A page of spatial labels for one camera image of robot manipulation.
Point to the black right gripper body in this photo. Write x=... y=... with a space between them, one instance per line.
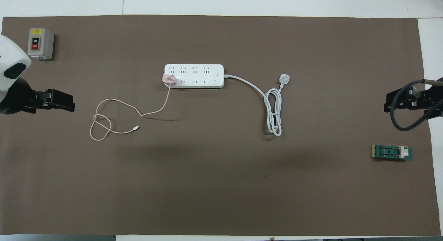
x=434 y=94

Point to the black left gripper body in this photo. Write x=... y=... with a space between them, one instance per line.
x=17 y=95

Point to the pink charger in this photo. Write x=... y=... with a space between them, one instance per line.
x=169 y=80

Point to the white power strip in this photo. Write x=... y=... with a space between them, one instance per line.
x=193 y=76

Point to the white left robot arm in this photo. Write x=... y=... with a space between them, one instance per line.
x=10 y=54

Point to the green connector block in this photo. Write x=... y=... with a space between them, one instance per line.
x=391 y=153

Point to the brown table mat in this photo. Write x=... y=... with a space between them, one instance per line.
x=221 y=182

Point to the grey on-off switch box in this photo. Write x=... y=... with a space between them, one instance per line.
x=39 y=43

